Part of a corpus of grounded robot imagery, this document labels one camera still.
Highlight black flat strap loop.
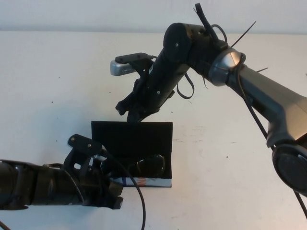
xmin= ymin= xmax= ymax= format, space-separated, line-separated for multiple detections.
xmin=176 ymin=72 xmax=195 ymax=99

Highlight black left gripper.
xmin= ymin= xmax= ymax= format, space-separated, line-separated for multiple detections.
xmin=63 ymin=158 xmax=126 ymax=211

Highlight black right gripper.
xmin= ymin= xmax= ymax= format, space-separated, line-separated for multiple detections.
xmin=115 ymin=62 xmax=187 ymax=126

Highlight thin black left camera cable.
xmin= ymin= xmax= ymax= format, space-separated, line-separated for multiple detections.
xmin=100 ymin=146 xmax=146 ymax=230

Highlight black left camera mount bracket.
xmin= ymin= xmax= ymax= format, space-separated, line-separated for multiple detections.
xmin=63 ymin=145 xmax=97 ymax=178

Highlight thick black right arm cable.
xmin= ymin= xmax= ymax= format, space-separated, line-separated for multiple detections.
xmin=193 ymin=2 xmax=275 ymax=148

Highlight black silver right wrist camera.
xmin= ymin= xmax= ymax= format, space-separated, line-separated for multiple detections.
xmin=109 ymin=52 xmax=154 ymax=77

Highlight black framed glasses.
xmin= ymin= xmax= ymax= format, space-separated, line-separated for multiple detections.
xmin=100 ymin=154 xmax=167 ymax=179

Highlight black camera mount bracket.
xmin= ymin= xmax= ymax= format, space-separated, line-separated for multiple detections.
xmin=63 ymin=145 xmax=97 ymax=178
xmin=130 ymin=57 xmax=154 ymax=82

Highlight black right camera mount bracket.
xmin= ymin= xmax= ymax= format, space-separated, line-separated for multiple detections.
xmin=130 ymin=57 xmax=154 ymax=82

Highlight black printed glasses case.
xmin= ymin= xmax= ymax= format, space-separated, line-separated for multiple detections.
xmin=90 ymin=121 xmax=174 ymax=188

